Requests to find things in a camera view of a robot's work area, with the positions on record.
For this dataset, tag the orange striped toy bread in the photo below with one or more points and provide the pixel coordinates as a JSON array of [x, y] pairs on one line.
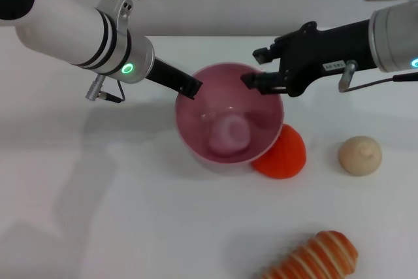
[[313, 256]]

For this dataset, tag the silver camera mount bracket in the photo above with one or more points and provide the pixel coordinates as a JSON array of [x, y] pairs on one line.
[[119, 11]]

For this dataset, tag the pink plastic bowl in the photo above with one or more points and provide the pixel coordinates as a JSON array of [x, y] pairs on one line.
[[202, 148]]

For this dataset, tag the pink toy peach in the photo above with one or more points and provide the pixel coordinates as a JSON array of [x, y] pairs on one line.
[[228, 138]]

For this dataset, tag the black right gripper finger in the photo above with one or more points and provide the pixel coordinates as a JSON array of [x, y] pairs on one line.
[[264, 54], [267, 83]]

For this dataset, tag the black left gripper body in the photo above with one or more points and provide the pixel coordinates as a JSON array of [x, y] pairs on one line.
[[166, 74]]

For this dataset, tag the beige toy bun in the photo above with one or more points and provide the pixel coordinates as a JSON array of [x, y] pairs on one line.
[[359, 158]]

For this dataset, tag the red orange toy fruit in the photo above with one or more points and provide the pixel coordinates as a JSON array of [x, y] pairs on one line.
[[287, 158]]

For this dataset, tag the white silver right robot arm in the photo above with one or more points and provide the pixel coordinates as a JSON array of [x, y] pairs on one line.
[[395, 40]]

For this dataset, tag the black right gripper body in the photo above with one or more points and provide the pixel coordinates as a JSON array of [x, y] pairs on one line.
[[313, 53]]

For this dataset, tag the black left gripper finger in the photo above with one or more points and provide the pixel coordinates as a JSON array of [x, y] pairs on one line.
[[192, 89]]

